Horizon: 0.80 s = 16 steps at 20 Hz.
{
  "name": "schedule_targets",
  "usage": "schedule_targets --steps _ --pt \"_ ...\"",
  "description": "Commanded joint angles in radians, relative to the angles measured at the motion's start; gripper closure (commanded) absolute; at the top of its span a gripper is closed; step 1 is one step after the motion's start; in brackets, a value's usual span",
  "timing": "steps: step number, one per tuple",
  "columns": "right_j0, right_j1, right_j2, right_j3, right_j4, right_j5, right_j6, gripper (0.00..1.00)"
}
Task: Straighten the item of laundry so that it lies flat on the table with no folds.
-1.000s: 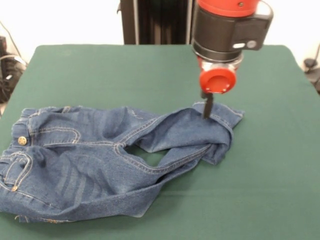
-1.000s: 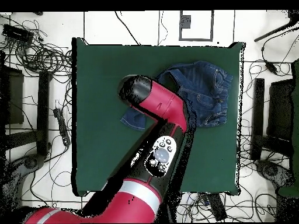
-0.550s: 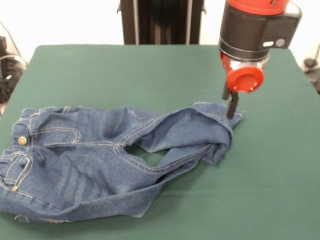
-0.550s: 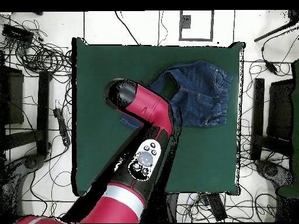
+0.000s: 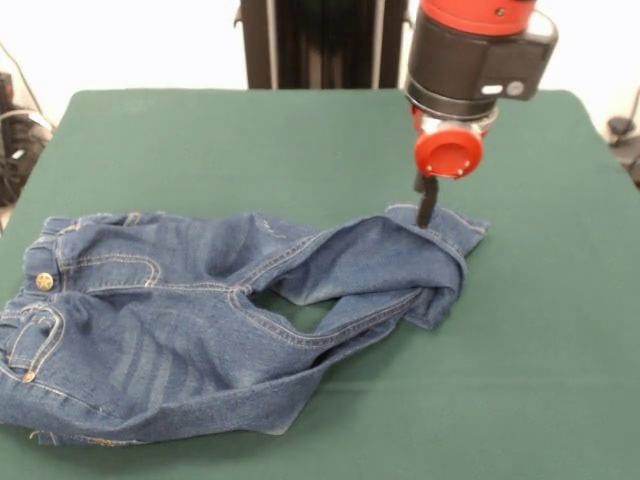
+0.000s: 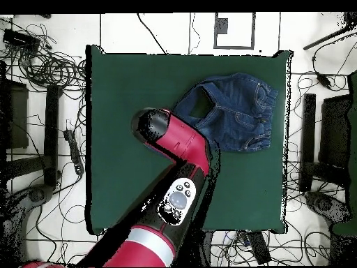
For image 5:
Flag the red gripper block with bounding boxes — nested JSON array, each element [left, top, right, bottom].
[[412, 127, 484, 230]]

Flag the blue denim jeans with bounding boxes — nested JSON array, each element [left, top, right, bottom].
[[0, 202, 491, 447]]

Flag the dark green table cloth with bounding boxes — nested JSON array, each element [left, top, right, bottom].
[[0, 88, 640, 480]]

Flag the black wheeled chair base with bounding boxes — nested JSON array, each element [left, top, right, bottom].
[[0, 72, 56, 207], [606, 115, 640, 189]]

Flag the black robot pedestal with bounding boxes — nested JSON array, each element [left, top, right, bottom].
[[239, 0, 412, 90]]

